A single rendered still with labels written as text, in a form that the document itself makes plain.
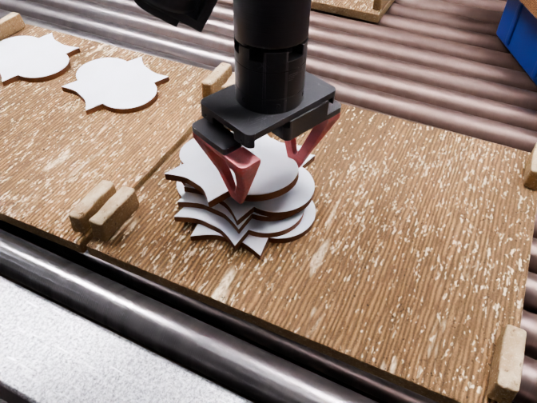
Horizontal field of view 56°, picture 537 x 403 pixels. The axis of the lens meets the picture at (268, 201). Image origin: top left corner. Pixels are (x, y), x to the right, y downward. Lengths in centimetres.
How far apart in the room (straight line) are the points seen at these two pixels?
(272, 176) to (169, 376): 20
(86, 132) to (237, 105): 31
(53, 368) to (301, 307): 22
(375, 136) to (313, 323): 28
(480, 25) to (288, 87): 65
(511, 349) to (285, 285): 20
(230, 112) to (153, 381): 24
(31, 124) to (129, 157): 15
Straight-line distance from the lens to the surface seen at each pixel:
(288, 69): 39
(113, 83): 75
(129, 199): 54
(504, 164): 66
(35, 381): 50
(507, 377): 44
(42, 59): 85
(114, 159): 63
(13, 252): 59
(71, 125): 71
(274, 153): 52
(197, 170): 51
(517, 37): 91
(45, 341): 51
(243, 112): 41
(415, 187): 59
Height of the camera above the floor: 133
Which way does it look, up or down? 45 degrees down
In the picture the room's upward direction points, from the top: straight up
